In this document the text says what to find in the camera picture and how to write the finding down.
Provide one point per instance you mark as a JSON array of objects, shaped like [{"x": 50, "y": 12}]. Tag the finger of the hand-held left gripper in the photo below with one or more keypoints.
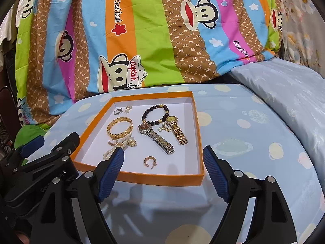
[
  {"x": 63, "y": 147},
  {"x": 31, "y": 146}
]

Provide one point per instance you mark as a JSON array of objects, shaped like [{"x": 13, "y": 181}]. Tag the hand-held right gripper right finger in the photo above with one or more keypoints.
[{"x": 214, "y": 167}]

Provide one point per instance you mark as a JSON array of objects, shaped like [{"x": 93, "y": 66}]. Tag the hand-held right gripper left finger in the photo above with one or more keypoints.
[{"x": 111, "y": 167}]

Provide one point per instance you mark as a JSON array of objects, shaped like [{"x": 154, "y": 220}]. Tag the gold hoop earring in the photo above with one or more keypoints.
[
  {"x": 112, "y": 143},
  {"x": 147, "y": 163}
]

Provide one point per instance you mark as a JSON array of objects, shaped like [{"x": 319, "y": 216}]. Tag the orange shallow box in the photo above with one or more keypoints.
[{"x": 157, "y": 178}]

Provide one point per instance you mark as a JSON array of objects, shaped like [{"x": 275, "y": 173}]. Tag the silver wristwatch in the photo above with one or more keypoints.
[{"x": 157, "y": 138}]

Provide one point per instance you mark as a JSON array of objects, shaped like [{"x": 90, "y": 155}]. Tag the small gold earring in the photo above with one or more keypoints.
[{"x": 128, "y": 108}]

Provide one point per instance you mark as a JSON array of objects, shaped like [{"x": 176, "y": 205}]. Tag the green cushion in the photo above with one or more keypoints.
[{"x": 30, "y": 134}]

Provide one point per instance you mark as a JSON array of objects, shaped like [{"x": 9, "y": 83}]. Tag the gold wristwatch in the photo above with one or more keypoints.
[{"x": 176, "y": 129}]

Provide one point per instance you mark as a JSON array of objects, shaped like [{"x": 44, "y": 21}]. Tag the light blue quilt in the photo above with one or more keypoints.
[{"x": 292, "y": 94}]

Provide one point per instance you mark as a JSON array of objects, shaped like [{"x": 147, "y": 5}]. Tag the white lace cloth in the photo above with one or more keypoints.
[{"x": 9, "y": 28}]

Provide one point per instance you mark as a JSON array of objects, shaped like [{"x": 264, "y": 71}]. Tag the striped cartoon monkey blanket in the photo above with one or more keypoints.
[{"x": 152, "y": 43}]

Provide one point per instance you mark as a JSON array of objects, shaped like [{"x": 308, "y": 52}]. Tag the grey floral cloth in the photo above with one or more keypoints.
[{"x": 302, "y": 25}]

